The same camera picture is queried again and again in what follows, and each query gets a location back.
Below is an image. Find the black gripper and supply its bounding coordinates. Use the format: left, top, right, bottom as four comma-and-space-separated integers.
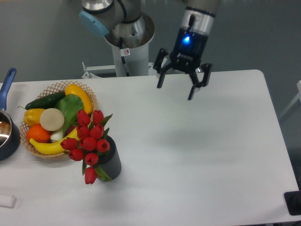
153, 28, 212, 100

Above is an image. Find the red tulip bouquet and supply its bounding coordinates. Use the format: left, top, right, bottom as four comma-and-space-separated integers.
60, 110, 112, 184

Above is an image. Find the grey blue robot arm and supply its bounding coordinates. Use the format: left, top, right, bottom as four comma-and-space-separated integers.
79, 0, 220, 98

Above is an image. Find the dark grey ribbed vase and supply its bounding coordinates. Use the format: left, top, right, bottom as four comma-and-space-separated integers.
98, 136, 122, 181

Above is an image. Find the yellow squash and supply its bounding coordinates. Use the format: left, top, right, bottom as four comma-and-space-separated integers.
65, 83, 93, 114

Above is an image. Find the green bok choy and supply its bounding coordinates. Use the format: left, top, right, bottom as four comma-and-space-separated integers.
50, 94, 83, 143

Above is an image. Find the white furniture piece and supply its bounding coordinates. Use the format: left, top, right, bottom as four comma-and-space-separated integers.
279, 81, 301, 122

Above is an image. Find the woven wicker basket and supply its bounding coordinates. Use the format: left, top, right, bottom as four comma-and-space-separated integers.
20, 81, 97, 158

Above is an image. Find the green cucumber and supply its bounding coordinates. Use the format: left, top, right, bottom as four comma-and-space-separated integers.
18, 91, 65, 110

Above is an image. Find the beige round disc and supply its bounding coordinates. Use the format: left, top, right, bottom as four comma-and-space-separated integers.
40, 108, 64, 131

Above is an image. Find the yellow banana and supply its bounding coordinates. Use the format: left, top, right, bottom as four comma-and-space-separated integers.
29, 129, 79, 155

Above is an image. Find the yellow bell pepper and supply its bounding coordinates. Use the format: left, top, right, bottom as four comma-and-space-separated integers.
24, 108, 45, 127

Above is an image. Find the orange fruit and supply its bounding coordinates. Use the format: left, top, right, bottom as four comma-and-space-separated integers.
26, 125, 50, 143

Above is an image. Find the black device at table edge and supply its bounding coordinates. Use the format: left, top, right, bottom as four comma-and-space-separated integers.
284, 191, 301, 216

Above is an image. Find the white cylinder object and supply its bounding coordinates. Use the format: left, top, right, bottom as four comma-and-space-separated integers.
0, 194, 16, 209

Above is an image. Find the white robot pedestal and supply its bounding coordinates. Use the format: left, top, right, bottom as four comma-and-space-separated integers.
105, 12, 155, 77

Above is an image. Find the white metal base frame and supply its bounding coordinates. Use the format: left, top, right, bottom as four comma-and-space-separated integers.
82, 62, 158, 79

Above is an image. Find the blue handled saucepan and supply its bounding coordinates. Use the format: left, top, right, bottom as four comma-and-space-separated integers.
0, 68, 20, 161

